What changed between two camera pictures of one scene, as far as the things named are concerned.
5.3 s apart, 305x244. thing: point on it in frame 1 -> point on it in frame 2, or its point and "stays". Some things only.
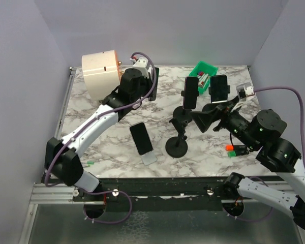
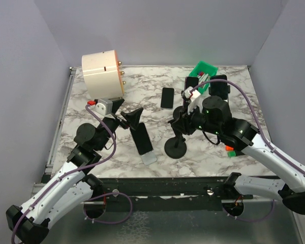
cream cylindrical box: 101,73 stays
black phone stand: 177,147 stays
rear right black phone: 218,88 stays
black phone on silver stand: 141,136 stays
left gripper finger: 153,97 -> 132,117
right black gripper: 203,119 -> 184,124
